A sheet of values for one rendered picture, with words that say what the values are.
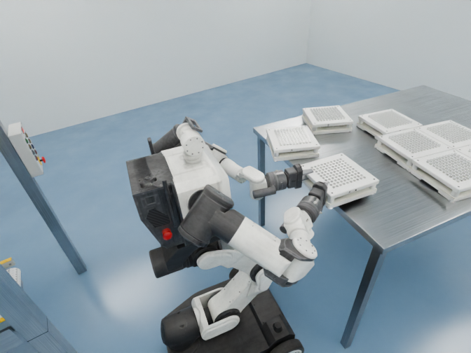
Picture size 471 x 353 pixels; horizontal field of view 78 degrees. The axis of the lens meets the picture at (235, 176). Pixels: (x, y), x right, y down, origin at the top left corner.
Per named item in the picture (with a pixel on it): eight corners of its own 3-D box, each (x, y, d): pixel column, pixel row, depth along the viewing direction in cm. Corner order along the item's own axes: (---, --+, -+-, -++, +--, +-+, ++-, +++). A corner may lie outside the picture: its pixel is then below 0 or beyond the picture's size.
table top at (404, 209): (421, 89, 232) (422, 85, 230) (608, 153, 149) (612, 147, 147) (253, 132, 190) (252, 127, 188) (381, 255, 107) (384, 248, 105)
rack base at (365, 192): (329, 209, 120) (329, 204, 118) (297, 176, 138) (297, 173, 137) (376, 192, 126) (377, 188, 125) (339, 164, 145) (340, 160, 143)
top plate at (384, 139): (413, 130, 162) (414, 127, 161) (451, 152, 143) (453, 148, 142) (376, 139, 157) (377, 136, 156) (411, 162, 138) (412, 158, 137)
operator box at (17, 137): (42, 160, 175) (20, 121, 160) (43, 174, 163) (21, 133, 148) (31, 164, 173) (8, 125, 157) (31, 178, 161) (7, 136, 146)
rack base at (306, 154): (305, 135, 175) (306, 132, 174) (319, 157, 156) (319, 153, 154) (265, 139, 174) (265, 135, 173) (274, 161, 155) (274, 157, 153)
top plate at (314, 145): (306, 127, 172) (307, 125, 171) (319, 148, 153) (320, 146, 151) (265, 132, 171) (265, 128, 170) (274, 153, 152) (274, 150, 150)
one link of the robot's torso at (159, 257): (158, 286, 113) (148, 258, 103) (153, 261, 123) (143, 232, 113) (225, 261, 121) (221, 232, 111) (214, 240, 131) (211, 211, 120)
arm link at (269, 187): (270, 185, 135) (247, 190, 133) (271, 167, 127) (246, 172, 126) (279, 202, 126) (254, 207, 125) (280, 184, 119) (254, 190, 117)
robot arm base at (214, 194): (214, 256, 79) (179, 239, 75) (203, 237, 91) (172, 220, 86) (244, 210, 79) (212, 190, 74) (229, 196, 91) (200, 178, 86)
